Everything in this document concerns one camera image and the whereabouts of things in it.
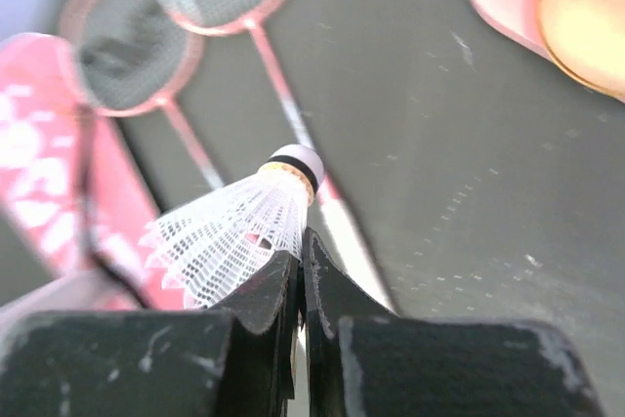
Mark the pink racket bag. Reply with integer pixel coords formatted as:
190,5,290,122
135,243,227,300
1,32,183,311

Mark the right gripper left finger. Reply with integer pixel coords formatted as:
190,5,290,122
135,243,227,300
1,252,298,416

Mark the decorated round plate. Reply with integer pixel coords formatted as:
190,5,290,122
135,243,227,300
536,0,624,101

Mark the shuttlecock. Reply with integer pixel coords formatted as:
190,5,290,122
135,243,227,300
140,145,325,309

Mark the pink badminton racket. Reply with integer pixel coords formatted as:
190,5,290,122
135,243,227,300
59,0,224,188
160,0,397,312

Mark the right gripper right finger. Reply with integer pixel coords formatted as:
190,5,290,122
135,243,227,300
302,229,604,416

